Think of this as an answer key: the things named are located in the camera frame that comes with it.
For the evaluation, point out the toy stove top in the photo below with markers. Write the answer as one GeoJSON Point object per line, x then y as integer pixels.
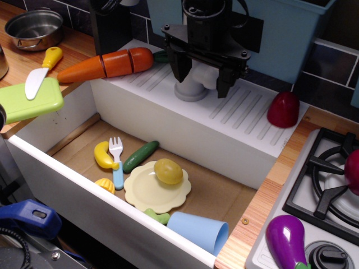
{"type": "Point", "coordinates": [316, 193]}

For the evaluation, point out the light blue plastic cup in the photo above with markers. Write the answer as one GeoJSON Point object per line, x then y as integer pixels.
{"type": "Point", "coordinates": [209, 234]}

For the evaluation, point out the yellow handled toy knife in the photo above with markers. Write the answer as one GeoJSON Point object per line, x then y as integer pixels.
{"type": "Point", "coordinates": [35, 78]}

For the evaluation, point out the grey toy faucet lever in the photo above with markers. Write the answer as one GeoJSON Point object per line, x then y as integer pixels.
{"type": "Point", "coordinates": [200, 79]}

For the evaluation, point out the yellow toy potato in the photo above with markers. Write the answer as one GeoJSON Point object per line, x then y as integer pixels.
{"type": "Point", "coordinates": [168, 171]}

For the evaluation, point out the purple toy eggplant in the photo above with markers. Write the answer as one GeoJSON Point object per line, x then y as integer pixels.
{"type": "Point", "coordinates": [285, 237]}

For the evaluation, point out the yellow toy banana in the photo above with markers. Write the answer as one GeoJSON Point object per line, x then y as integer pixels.
{"type": "Point", "coordinates": [102, 158]}

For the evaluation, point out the dark red toy vegetable half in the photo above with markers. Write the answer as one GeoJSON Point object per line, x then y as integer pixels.
{"type": "Point", "coordinates": [284, 110]}

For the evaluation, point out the green toy cutting board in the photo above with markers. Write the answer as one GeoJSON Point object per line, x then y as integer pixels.
{"type": "Point", "coordinates": [17, 107]}

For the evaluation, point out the orange wooden toy carrot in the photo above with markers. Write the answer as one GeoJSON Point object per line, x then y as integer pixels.
{"type": "Point", "coordinates": [120, 63]}

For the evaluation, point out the light green toy piece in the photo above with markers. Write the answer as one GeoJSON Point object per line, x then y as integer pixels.
{"type": "Point", "coordinates": [161, 218]}

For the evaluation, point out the small steel pot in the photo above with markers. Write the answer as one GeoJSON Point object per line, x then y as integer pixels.
{"type": "Point", "coordinates": [36, 30]}

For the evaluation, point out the white blue toy fork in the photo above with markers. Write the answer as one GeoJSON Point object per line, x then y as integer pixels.
{"type": "Point", "coordinates": [115, 149]}

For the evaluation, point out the blue clamp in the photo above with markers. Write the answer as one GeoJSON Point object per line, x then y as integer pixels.
{"type": "Point", "coordinates": [31, 217]}

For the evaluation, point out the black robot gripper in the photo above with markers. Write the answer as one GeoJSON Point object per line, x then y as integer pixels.
{"type": "Point", "coordinates": [207, 45]}

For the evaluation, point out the light blue bin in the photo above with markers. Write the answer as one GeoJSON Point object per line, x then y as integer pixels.
{"type": "Point", "coordinates": [278, 34]}

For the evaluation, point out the green toy cucumber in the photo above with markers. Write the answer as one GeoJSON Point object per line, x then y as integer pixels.
{"type": "Point", "coordinates": [136, 158]}

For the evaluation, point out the yellow toy corn piece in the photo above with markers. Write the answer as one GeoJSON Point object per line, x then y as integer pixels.
{"type": "Point", "coordinates": [106, 184]}

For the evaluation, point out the red toy fruit on stove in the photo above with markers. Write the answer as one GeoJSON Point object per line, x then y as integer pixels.
{"type": "Point", "coordinates": [351, 170]}

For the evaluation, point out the black stove knob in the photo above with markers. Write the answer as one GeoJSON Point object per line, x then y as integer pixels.
{"type": "Point", "coordinates": [326, 255]}

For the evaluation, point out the white toy sink basin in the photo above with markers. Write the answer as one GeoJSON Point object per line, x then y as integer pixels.
{"type": "Point", "coordinates": [232, 137]}

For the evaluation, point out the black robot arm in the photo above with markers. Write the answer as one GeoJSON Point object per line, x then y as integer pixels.
{"type": "Point", "coordinates": [213, 14]}

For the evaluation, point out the pale yellow toy plate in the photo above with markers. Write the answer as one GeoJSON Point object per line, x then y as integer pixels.
{"type": "Point", "coordinates": [144, 190]}

